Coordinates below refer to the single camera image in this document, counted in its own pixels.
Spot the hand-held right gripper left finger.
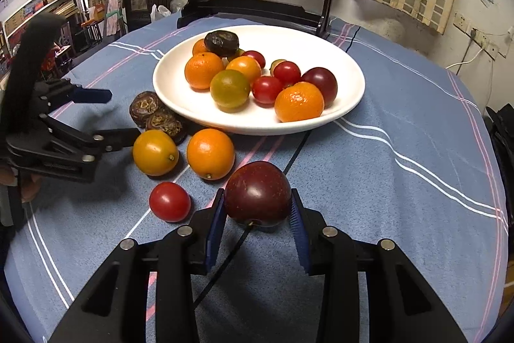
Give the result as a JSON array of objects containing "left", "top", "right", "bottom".
[{"left": 48, "top": 188, "right": 227, "bottom": 343}]

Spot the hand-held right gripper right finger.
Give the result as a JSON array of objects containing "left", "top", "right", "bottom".
[{"left": 290, "top": 188, "right": 468, "bottom": 343}]

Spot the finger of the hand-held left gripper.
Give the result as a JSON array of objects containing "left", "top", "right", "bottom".
[
  {"left": 38, "top": 114, "right": 141, "bottom": 164},
  {"left": 38, "top": 80, "right": 112, "bottom": 114}
]

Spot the wrinkled brown fruit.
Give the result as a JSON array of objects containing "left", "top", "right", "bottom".
[
  {"left": 145, "top": 111, "right": 187, "bottom": 145},
  {"left": 128, "top": 91, "right": 163, "bottom": 128},
  {"left": 204, "top": 30, "right": 240, "bottom": 57}
]

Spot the dark red plum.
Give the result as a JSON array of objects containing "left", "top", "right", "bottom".
[
  {"left": 301, "top": 67, "right": 339, "bottom": 108},
  {"left": 224, "top": 161, "right": 292, "bottom": 228}
]

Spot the white oval plate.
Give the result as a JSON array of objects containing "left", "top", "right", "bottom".
[{"left": 153, "top": 25, "right": 366, "bottom": 136}]

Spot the yellow-green citrus fruit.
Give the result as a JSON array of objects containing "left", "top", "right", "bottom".
[{"left": 209, "top": 69, "right": 251, "bottom": 110}]

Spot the bumpy orange mandarin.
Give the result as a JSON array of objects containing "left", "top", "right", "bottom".
[{"left": 275, "top": 82, "right": 325, "bottom": 123}]

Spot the red cherry tomato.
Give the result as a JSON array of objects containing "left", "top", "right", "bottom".
[
  {"left": 273, "top": 61, "right": 302, "bottom": 86},
  {"left": 252, "top": 76, "right": 284, "bottom": 104},
  {"left": 241, "top": 50, "right": 266, "bottom": 69},
  {"left": 149, "top": 182, "right": 192, "bottom": 223}
]

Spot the person's left hand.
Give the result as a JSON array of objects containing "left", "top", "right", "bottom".
[{"left": 0, "top": 164, "right": 43, "bottom": 203}]

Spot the white plastic bag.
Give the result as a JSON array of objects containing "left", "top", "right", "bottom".
[{"left": 150, "top": 4, "right": 173, "bottom": 22}]

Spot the black desk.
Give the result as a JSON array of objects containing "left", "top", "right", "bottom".
[{"left": 484, "top": 104, "right": 514, "bottom": 199}]

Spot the white power cable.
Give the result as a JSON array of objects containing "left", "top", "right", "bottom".
[{"left": 445, "top": 38, "right": 484, "bottom": 71}]

